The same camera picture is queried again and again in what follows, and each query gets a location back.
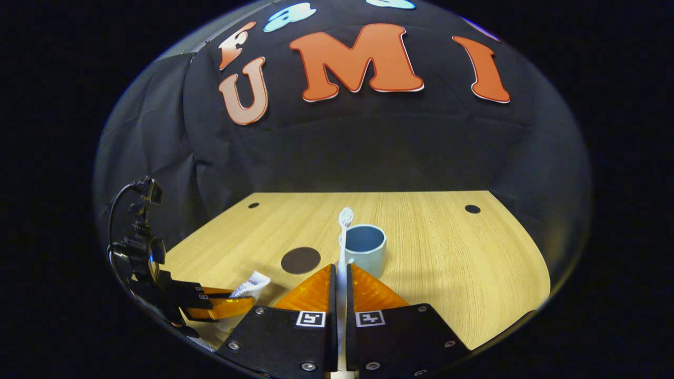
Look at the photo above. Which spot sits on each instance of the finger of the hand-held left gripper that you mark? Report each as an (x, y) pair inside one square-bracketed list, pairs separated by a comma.
[(226, 308), (192, 295)]

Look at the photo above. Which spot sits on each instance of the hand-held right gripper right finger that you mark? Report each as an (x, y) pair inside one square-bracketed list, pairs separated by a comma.
[(400, 342)]

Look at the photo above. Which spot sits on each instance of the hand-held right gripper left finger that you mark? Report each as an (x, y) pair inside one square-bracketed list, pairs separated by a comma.
[(284, 342)]

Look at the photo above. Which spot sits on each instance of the white toothpaste tube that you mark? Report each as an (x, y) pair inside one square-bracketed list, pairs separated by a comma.
[(251, 287)]

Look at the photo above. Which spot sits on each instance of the white toothbrush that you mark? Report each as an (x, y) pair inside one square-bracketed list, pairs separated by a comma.
[(342, 263)]

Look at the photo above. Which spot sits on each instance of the black backdrop cloth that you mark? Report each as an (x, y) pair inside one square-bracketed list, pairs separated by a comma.
[(368, 142)]

